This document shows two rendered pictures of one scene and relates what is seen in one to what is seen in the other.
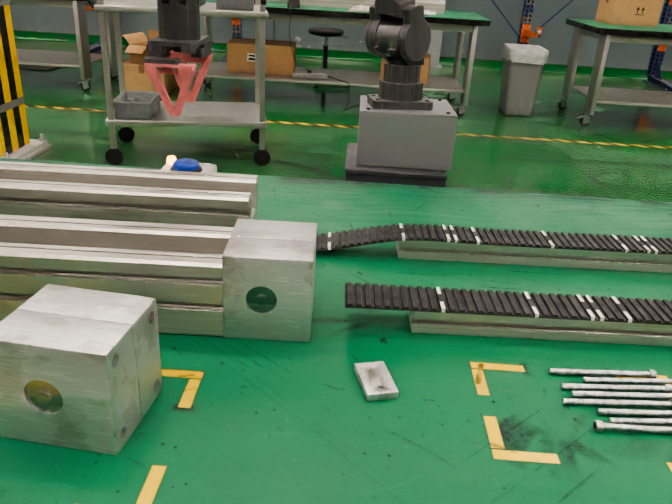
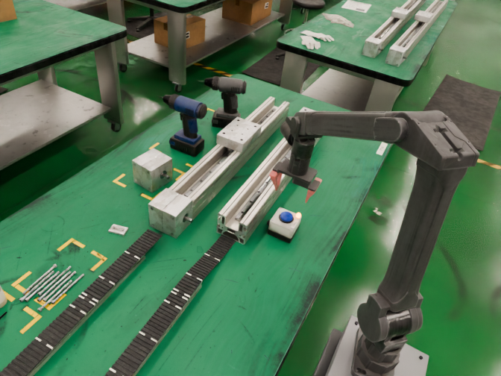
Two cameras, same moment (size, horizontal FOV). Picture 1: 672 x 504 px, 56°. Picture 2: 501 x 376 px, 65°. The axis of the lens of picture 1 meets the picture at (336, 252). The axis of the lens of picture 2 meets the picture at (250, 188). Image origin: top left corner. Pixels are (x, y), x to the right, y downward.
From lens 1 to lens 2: 144 cm
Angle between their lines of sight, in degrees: 90
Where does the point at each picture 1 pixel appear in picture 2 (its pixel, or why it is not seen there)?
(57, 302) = (160, 158)
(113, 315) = (147, 163)
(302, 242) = (162, 207)
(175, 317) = not seen: hidden behind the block
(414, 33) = (367, 312)
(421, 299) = (135, 248)
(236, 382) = (143, 205)
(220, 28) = not seen: outside the picture
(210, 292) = not seen: hidden behind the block
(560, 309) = (95, 286)
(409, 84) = (362, 343)
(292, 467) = (105, 204)
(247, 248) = (167, 194)
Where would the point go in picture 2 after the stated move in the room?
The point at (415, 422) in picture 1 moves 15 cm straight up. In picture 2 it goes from (97, 230) to (89, 193)
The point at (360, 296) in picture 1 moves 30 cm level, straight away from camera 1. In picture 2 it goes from (150, 234) to (235, 282)
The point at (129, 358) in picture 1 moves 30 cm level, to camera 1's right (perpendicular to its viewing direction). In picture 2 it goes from (139, 170) to (69, 223)
